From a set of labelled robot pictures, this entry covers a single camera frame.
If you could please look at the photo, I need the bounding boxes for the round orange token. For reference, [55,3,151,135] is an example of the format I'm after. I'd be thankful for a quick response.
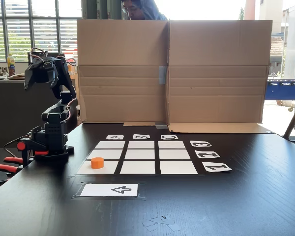
[90,157,105,170]

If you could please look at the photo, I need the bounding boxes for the white nine-square grid sheet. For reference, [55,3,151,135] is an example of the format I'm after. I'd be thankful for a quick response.
[74,140,200,176]

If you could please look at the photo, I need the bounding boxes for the orange boxes stack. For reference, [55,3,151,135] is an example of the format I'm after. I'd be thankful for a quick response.
[63,57,78,80]

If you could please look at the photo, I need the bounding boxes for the yellow drink bottle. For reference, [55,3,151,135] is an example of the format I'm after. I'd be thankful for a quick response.
[6,54,16,77]

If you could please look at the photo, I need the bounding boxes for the dark counter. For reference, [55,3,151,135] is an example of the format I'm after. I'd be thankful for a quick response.
[0,79,54,148]

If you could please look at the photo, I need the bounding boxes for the window with blinds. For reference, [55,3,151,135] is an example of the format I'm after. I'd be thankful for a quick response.
[0,0,83,62]

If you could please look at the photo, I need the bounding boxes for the paper sheet letter A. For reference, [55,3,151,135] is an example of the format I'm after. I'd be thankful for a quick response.
[105,134,125,141]

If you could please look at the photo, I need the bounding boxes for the person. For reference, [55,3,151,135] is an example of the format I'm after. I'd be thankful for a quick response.
[120,0,169,21]

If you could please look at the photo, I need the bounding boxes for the white arrow paper sheet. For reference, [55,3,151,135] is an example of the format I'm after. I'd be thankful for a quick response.
[80,183,139,197]

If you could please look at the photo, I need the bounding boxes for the brown cardboard screen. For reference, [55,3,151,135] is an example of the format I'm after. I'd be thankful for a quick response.
[76,19,274,134]

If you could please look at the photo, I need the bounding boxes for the paper sheet number 3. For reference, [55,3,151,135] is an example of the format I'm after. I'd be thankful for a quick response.
[189,140,213,148]

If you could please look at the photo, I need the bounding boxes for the paper sheet number 2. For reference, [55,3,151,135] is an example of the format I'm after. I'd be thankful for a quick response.
[194,150,222,159]

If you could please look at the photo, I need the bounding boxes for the clear tape scraps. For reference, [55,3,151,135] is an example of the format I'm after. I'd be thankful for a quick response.
[142,214,183,233]

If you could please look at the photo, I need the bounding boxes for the paper sheet number 1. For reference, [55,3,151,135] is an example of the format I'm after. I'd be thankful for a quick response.
[202,161,233,174]

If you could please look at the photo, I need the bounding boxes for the blue foosball table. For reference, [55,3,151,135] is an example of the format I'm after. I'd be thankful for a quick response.
[265,78,295,113]

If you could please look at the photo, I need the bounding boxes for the grey slanted metal leg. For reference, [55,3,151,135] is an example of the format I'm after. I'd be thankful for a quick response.
[282,92,295,144]

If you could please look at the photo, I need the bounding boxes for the red white servo cable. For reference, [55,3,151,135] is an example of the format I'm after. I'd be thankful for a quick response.
[29,47,78,122]

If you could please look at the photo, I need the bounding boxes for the black power cable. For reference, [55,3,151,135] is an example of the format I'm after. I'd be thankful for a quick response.
[3,134,31,158]

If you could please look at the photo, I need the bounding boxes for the black clamp red handles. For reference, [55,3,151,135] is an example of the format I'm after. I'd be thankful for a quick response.
[0,139,51,185]

